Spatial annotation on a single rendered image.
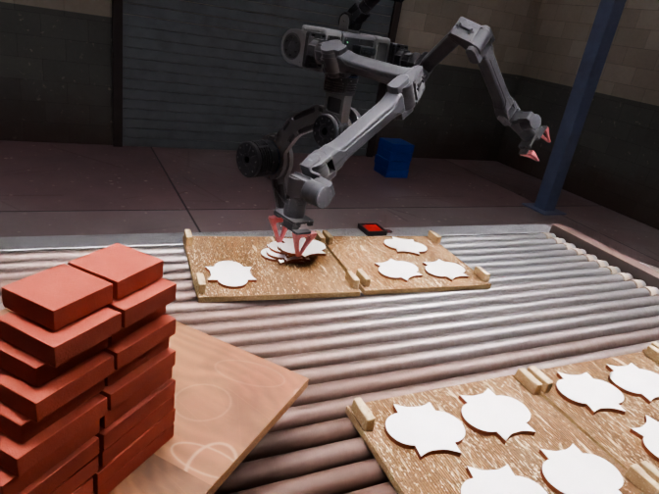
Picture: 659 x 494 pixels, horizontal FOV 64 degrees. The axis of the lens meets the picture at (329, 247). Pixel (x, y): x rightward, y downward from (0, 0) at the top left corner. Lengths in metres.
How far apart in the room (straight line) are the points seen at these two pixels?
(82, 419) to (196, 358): 0.33
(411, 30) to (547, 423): 6.30
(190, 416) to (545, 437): 0.63
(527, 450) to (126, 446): 0.67
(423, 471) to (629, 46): 6.75
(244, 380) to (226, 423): 0.10
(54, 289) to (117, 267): 0.07
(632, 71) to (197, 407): 6.84
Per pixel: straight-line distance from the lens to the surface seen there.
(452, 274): 1.57
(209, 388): 0.83
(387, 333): 1.26
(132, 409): 0.66
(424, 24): 7.19
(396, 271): 1.51
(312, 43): 1.99
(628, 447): 1.17
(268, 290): 1.31
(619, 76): 7.36
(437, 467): 0.94
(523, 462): 1.01
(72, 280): 0.57
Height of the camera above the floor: 1.56
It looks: 23 degrees down
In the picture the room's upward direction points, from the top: 10 degrees clockwise
